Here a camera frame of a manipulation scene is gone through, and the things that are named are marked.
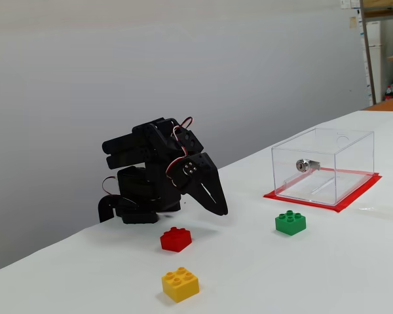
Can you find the black table clamp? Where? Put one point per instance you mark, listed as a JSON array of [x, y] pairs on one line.
[[104, 206]]

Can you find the red lego brick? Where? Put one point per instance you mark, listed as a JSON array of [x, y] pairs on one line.
[[175, 240]]

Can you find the beige paper label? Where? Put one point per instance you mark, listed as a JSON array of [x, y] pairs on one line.
[[353, 22]]

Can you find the metal shelf frame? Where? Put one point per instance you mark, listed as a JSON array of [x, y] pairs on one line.
[[366, 49]]

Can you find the orange table top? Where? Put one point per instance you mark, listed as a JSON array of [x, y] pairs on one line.
[[391, 104]]

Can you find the transparent acrylic box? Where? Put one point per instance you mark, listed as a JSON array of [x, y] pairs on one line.
[[347, 153]]

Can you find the green lego brick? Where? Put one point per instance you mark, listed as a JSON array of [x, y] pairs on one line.
[[290, 224]]

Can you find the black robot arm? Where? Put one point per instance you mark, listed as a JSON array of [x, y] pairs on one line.
[[134, 186]]

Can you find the yellow lego brick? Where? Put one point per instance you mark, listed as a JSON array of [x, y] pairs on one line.
[[180, 284]]

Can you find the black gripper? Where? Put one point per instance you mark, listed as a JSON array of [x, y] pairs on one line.
[[205, 174]]

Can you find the red cola bottle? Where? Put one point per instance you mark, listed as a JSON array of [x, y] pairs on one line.
[[389, 94]]

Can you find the silver cam lock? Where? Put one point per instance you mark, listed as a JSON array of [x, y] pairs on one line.
[[304, 165]]

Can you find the red tape mat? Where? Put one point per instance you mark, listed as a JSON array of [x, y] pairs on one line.
[[357, 196]]

